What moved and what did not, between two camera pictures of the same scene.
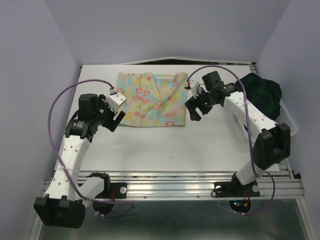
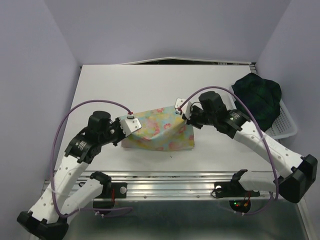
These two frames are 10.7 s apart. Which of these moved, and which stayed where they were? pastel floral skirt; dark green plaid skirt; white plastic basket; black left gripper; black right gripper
Moved: pastel floral skirt; black right gripper; black left gripper
Stayed: dark green plaid skirt; white plastic basket
